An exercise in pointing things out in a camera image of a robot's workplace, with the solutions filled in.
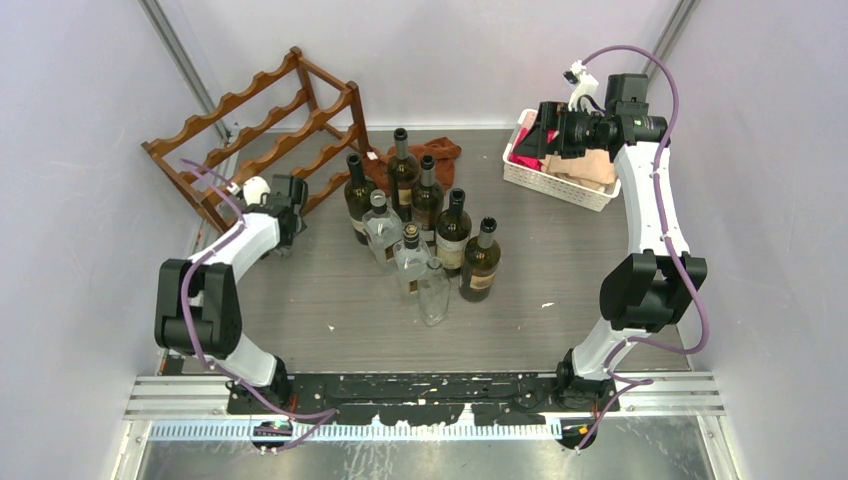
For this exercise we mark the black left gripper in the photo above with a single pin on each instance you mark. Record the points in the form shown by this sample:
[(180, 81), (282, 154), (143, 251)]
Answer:
[(282, 244)]

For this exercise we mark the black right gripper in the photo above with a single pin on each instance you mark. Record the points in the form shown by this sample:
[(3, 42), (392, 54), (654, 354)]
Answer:
[(552, 115)]

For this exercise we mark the dark wine bottle cream label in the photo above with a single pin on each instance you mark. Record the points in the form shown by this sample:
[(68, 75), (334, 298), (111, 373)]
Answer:
[(482, 256)]

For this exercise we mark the brown suede cloth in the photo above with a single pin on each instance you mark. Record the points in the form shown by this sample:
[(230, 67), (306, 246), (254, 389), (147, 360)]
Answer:
[(444, 151)]

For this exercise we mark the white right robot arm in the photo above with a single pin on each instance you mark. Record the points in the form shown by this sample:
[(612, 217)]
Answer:
[(654, 285)]

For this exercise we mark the green wine bottle silver neck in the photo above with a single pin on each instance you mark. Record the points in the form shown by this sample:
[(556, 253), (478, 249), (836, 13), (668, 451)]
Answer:
[(403, 171)]

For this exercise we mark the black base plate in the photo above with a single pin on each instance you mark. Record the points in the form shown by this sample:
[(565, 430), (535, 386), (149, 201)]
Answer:
[(428, 399)]

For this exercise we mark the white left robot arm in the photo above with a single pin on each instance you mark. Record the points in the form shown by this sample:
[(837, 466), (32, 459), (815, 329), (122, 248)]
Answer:
[(198, 312)]

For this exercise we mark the dark green wine bottle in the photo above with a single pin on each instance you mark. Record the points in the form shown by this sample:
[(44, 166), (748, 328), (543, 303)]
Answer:
[(453, 230)]

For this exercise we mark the wooden wine rack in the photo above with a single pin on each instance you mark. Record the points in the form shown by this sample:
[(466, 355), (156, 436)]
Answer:
[(334, 107)]

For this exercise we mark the white plastic basket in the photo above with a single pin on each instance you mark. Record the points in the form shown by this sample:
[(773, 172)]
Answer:
[(551, 185)]

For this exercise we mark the clear bottle front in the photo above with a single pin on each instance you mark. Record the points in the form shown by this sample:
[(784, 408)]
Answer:
[(433, 292)]

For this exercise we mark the wine bottle silver neck middle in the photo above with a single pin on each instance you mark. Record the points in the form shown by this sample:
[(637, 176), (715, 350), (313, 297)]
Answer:
[(427, 199)]

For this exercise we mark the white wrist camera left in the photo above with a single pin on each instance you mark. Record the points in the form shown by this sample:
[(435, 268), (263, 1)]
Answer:
[(252, 191)]

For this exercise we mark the square clear bottle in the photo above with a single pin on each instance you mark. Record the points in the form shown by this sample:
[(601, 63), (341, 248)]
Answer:
[(382, 228)]

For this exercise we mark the aluminium frame rail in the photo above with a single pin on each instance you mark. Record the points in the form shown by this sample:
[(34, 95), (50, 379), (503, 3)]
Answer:
[(194, 408)]

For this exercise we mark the beige cloth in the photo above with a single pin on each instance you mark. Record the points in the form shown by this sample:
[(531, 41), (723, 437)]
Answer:
[(594, 170)]

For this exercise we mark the clear bottle gold cap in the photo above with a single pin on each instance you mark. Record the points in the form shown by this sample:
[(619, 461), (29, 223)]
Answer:
[(411, 254)]

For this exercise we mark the pink cloth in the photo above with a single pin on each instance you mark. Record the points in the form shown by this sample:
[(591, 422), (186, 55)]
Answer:
[(529, 162)]

